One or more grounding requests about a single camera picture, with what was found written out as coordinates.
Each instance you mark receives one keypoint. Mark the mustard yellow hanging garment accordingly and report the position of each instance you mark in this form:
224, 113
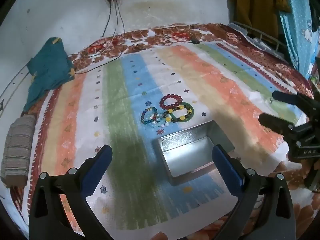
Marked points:
250, 2

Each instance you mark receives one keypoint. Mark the silver metal tin box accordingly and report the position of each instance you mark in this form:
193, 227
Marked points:
187, 155

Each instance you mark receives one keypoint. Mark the teal cloth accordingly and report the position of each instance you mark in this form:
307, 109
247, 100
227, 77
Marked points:
47, 67

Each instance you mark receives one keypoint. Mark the green jade bangle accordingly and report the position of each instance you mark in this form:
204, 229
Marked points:
192, 112

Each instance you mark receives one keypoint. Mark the rolled grey striped towel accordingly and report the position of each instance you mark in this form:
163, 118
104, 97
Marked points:
17, 150

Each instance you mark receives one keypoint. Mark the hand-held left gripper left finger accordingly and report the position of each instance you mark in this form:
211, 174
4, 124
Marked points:
100, 170

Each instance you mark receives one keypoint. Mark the striped pastel cloth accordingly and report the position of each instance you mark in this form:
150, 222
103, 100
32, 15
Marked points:
125, 92

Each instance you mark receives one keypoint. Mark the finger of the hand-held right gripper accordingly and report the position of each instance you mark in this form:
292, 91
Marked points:
275, 122
290, 97

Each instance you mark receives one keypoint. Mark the small black plug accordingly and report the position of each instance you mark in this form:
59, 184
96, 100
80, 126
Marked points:
195, 40

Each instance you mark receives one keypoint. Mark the blue printed cloth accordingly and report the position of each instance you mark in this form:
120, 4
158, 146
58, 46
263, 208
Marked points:
297, 25

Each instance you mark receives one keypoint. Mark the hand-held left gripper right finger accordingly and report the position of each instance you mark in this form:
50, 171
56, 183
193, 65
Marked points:
225, 172

